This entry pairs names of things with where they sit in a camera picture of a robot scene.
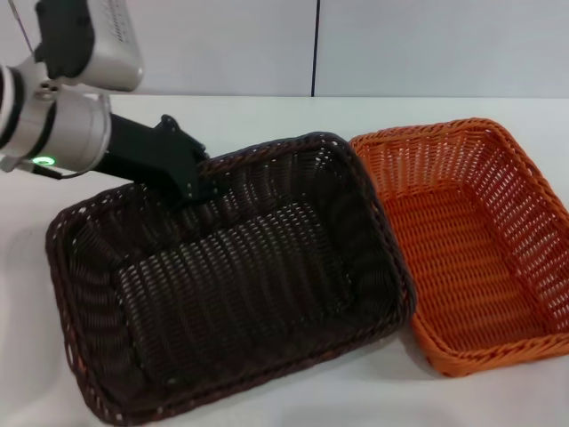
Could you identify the dark brown woven basket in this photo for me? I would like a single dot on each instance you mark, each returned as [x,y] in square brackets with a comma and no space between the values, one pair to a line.
[249,302]

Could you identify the orange woven basket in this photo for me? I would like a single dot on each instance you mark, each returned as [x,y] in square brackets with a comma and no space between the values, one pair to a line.
[467,249]

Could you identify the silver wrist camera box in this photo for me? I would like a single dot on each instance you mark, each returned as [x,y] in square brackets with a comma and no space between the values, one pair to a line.
[120,53]

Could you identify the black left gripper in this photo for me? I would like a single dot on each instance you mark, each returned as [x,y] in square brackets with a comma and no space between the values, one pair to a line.
[151,155]

